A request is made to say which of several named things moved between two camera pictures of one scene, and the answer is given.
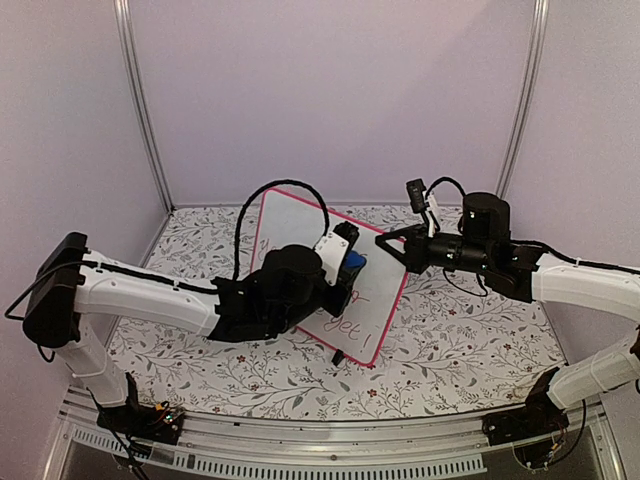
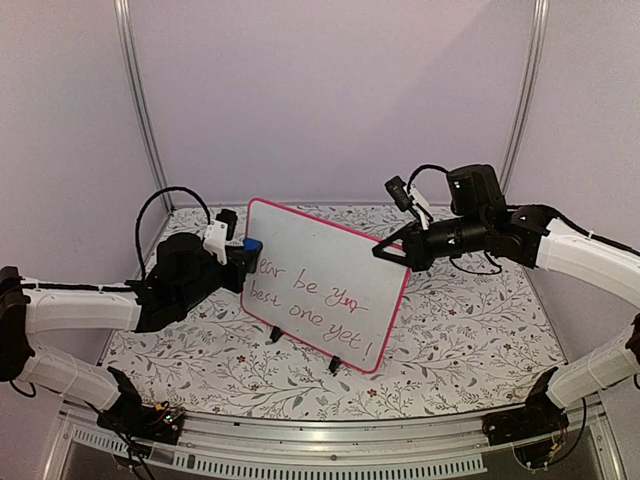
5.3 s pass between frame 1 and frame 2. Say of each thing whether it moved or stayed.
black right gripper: moved
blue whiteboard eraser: moved
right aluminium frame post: stayed
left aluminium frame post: stayed
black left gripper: moved
